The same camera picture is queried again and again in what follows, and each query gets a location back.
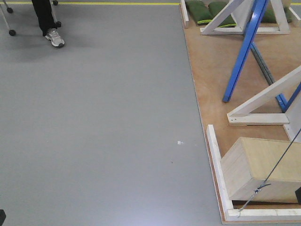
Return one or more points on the seated person in black trousers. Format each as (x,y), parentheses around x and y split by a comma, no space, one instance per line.
(44,14)

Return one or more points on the left green sandbag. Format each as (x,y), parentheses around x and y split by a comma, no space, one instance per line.
(199,12)

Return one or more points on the light wooden box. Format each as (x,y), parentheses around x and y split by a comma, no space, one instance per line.
(250,161)

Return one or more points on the yellow floor tape line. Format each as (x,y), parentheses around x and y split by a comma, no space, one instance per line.
(122,3)

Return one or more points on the blue door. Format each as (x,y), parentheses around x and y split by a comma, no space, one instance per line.
(257,13)

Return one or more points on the plywood door platform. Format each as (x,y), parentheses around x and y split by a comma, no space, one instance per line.
(212,59)

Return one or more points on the white grey sneaker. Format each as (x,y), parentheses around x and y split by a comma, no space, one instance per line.
(55,39)

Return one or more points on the grey chair on casters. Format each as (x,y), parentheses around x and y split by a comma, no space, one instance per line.
(6,9)

